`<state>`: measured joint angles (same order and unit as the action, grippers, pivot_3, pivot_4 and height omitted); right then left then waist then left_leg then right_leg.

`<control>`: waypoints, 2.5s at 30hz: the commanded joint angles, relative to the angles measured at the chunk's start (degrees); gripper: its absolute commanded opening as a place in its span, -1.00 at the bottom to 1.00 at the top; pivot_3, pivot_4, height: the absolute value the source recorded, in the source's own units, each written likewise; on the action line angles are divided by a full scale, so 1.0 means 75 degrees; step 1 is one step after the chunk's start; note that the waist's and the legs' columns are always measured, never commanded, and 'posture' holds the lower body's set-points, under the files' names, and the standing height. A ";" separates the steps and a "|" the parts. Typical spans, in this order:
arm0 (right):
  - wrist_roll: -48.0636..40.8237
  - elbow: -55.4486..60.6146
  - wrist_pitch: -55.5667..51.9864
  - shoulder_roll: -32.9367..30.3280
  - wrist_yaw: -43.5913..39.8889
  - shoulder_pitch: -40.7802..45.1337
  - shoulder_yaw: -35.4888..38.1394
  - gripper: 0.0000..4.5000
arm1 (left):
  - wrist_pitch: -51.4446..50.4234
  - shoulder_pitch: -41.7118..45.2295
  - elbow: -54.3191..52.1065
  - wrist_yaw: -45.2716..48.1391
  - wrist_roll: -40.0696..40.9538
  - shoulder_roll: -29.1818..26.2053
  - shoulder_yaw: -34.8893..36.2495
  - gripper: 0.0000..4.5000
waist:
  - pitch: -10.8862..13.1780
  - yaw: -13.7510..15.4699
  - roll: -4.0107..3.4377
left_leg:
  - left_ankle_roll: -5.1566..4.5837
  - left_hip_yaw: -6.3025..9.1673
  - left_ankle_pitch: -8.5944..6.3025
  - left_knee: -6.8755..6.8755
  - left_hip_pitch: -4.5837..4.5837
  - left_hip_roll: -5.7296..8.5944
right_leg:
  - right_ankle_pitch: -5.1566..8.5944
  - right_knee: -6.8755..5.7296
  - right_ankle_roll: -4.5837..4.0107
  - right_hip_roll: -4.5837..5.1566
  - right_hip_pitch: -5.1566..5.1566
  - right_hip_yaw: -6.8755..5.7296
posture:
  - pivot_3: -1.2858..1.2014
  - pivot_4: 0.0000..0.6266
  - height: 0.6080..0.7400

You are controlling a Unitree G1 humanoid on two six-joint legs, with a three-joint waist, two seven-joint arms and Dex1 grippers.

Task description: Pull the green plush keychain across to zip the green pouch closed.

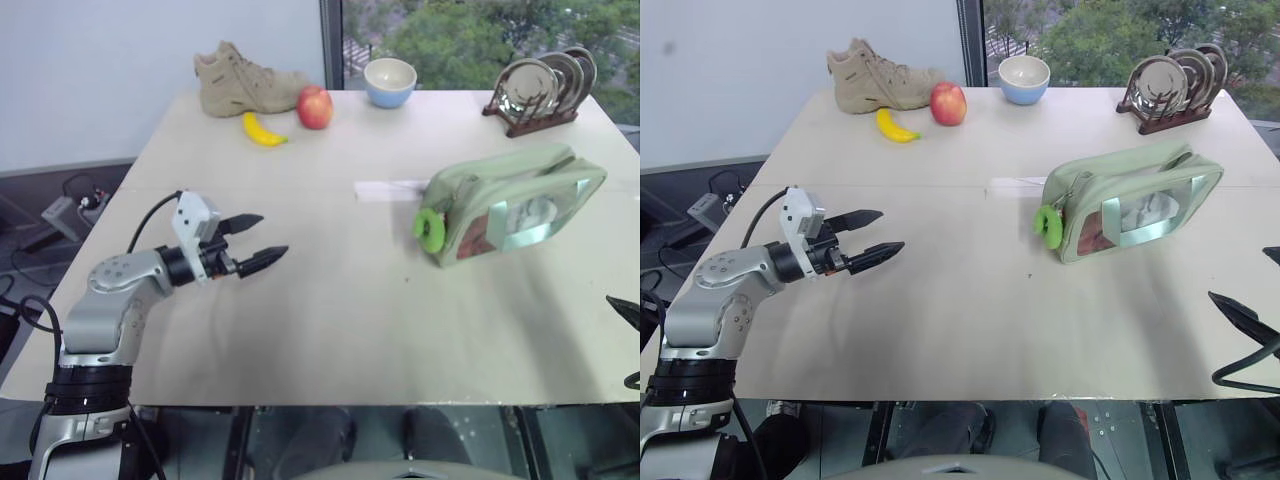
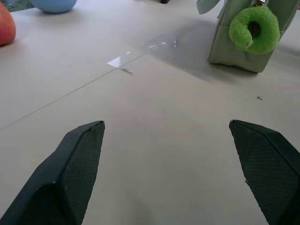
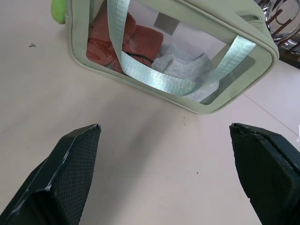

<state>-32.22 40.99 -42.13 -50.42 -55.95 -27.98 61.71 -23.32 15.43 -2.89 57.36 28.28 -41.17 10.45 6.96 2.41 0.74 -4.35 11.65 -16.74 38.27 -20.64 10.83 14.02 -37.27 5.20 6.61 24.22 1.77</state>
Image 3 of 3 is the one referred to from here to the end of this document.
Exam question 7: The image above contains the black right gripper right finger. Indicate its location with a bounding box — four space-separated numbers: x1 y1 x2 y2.
229 122 300 225

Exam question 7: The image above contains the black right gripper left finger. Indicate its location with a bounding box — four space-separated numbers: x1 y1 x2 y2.
0 123 102 225

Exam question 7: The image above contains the pale green clear bag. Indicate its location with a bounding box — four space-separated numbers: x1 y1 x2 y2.
64 0 279 115

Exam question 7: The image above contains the light blue towel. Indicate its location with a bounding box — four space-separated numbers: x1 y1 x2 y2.
151 43 220 103

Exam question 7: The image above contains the orange towel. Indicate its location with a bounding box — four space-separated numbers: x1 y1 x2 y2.
85 12 165 73

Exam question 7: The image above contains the bright green fuzzy cloth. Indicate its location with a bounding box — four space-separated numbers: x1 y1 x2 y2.
51 0 67 24

